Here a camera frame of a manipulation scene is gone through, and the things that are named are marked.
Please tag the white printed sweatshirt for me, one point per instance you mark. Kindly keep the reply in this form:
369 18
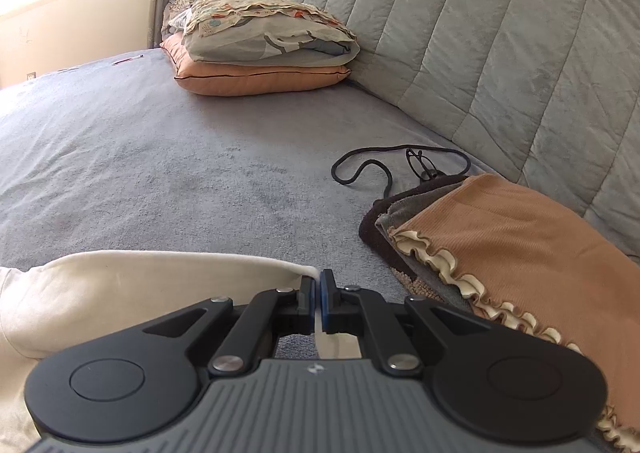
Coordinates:
125 293

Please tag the grey quilted headboard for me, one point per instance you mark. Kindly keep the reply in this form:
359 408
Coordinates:
475 33

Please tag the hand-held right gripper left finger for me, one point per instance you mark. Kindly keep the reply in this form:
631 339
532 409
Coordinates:
304 305

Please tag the small red object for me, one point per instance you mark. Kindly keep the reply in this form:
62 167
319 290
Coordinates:
127 60

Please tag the orange pillow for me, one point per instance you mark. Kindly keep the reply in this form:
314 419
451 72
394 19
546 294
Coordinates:
250 80

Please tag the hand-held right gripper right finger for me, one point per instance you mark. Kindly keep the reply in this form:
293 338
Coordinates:
327 303

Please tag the grey ruffled printed pillow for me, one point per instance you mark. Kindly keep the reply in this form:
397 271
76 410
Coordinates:
240 43

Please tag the brown ruffled folded garment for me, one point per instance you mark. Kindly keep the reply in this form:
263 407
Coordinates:
525 243

